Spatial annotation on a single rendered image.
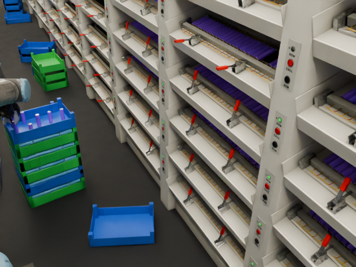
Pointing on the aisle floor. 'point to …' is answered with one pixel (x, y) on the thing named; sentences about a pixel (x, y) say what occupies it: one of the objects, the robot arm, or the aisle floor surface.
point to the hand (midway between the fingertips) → (14, 121)
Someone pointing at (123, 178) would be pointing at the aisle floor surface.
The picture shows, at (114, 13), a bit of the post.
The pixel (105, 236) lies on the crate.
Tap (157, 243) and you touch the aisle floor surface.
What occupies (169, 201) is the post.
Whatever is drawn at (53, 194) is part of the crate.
